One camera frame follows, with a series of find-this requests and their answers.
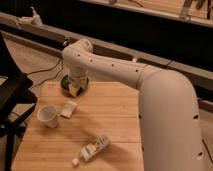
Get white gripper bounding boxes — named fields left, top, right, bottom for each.
left=68, top=76, right=88, bottom=97

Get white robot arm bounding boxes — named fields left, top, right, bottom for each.
left=62, top=39, right=205, bottom=171

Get white ceramic cup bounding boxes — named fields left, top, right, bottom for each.
left=37, top=105, right=58, bottom=128

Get green bowl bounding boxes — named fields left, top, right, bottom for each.
left=60, top=75, right=88, bottom=96

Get white clear plastic bottle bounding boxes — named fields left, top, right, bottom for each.
left=72, top=135, right=110, bottom=167

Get black office chair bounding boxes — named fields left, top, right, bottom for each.
left=0, top=32, right=37, bottom=171

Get white spray bottle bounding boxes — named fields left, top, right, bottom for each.
left=17, top=6, right=43, bottom=26

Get black floor cable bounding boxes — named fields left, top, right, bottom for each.
left=25, top=49, right=68, bottom=90

